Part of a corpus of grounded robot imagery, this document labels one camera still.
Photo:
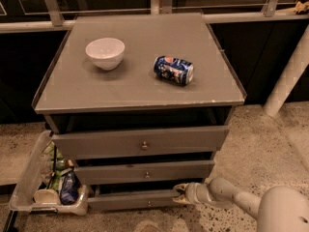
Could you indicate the grey drawer cabinet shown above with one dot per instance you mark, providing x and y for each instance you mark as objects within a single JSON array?
[{"x": 77, "y": 96}]

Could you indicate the metal railing frame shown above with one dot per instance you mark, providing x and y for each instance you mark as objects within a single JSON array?
[{"x": 52, "y": 15}]

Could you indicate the grey top drawer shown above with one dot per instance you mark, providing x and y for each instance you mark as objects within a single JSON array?
[{"x": 138, "y": 143}]

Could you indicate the grey bottom drawer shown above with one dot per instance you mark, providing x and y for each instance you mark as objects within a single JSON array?
[{"x": 132, "y": 196}]

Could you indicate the grey drawer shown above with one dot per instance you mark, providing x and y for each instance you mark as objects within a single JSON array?
[
  {"x": 138, "y": 143},
  {"x": 132, "y": 196},
  {"x": 144, "y": 172}
]

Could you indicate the clear plastic bin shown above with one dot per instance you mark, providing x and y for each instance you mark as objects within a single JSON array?
[{"x": 23, "y": 196}]

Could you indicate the white ceramic bowl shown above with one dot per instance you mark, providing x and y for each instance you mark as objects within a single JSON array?
[{"x": 106, "y": 53}]

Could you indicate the white diagonal post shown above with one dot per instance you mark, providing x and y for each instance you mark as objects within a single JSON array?
[{"x": 289, "y": 77}]

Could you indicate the white cup in bin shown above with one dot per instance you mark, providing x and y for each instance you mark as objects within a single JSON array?
[{"x": 47, "y": 196}]

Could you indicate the blue snack bag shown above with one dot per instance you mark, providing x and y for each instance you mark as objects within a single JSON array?
[{"x": 69, "y": 187}]

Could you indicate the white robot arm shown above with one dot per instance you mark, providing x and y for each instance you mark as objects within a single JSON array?
[{"x": 280, "y": 209}]

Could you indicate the green snack packets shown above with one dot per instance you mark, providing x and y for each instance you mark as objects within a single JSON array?
[{"x": 52, "y": 164}]

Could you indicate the blue soda can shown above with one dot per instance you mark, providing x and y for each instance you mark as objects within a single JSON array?
[{"x": 173, "y": 69}]

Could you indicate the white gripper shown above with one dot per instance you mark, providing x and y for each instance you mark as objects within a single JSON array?
[{"x": 192, "y": 192}]

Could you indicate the grey middle drawer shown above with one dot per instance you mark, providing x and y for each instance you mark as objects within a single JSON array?
[{"x": 144, "y": 172}]

